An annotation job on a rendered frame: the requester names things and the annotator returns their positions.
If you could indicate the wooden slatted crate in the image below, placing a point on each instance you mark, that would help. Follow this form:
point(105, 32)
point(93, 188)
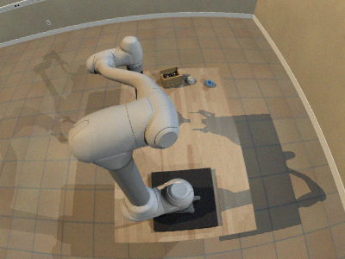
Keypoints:
point(171, 78)

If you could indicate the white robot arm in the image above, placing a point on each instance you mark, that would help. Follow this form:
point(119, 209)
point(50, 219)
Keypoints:
point(106, 139)

